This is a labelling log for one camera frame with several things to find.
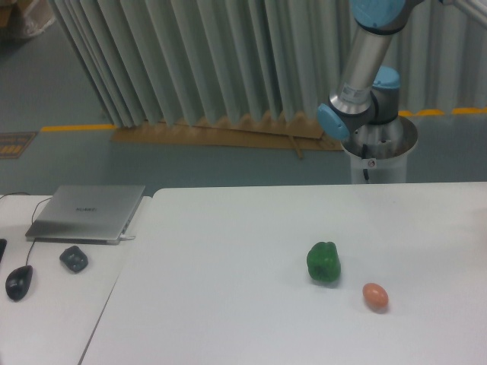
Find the white laptop cable plug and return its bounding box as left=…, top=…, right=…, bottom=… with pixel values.
left=119, top=235, right=136, bottom=241

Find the clear plastic bag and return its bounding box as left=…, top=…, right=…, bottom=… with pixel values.
left=1, top=0, right=56, bottom=40

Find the silver closed laptop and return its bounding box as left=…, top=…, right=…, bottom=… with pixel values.
left=25, top=185, right=145, bottom=244

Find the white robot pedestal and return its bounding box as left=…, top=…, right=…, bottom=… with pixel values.
left=342, top=116, right=419, bottom=184

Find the green bell pepper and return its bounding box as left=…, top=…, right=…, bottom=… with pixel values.
left=306, top=242, right=342, bottom=286

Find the black computer mouse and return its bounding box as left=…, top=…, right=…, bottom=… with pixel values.
left=5, top=265, right=33, bottom=302

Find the flat brown cardboard sheet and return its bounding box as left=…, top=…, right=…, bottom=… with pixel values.
left=111, top=111, right=342, bottom=159

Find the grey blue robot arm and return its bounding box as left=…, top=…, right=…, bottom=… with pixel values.
left=317, top=1, right=486, bottom=140

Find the brown egg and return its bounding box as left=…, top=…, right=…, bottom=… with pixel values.
left=362, top=283, right=389, bottom=311

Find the black mouse cable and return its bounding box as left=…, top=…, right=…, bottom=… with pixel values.
left=0, top=192, right=53, bottom=268

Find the black keyboard edge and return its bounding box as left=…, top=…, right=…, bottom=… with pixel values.
left=0, top=239, right=7, bottom=262

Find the pale green pleated curtain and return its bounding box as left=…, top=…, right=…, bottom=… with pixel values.
left=51, top=1, right=486, bottom=127

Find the small black gadget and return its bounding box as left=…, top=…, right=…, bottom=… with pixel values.
left=59, top=246, right=89, bottom=274

